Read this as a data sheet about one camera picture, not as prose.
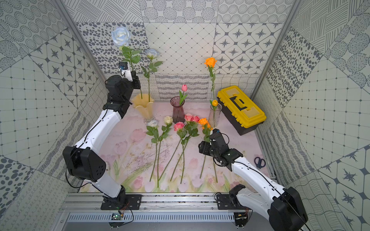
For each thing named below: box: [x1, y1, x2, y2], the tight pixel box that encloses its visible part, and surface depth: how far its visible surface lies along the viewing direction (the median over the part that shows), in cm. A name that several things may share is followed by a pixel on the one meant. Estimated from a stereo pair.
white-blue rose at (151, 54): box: [140, 48, 163, 103], surface depth 90 cm
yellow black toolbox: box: [216, 85, 267, 136], surface depth 97 cm
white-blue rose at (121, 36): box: [111, 26, 143, 100], surface depth 58 cm
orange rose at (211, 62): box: [204, 57, 218, 101], surface depth 87 cm
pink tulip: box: [178, 84, 188, 106], surface depth 94 cm
